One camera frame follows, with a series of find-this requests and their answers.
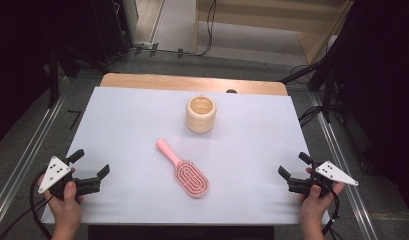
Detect black metal stand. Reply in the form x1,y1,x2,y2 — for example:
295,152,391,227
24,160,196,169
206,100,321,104
46,41,110,109
279,46,338,125

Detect white table mat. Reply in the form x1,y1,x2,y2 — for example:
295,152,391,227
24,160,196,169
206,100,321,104
41,86,332,226

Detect person's left hand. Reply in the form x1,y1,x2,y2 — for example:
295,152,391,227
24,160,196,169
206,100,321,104
36,167,85,231

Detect black hanging cable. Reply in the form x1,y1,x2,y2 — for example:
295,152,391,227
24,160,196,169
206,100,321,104
195,0,218,57

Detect metal floor rail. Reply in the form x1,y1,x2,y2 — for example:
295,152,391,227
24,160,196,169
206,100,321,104
0,76,69,231
307,90,380,240

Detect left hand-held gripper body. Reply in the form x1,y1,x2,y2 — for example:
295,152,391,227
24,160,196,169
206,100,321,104
37,156,102,201

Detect black floor cables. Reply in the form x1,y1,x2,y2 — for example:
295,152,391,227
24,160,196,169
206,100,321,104
297,103,327,130

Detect pink hairbrush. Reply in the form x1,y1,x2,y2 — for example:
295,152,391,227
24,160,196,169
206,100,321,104
155,138,210,199

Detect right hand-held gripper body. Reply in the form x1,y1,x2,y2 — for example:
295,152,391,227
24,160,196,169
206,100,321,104
286,160,360,198

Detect light wooden desk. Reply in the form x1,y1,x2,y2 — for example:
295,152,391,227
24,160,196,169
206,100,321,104
193,0,355,66

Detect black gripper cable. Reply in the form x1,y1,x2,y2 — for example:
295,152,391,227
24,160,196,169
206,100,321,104
321,190,343,240
0,169,56,240

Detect black cabinet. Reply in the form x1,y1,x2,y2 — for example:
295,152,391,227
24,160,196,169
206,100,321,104
91,0,140,62

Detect cream ribbed cup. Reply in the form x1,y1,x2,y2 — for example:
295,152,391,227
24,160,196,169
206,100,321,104
185,94,218,134

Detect person's right hand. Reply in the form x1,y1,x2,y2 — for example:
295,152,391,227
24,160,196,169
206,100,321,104
298,166,346,228

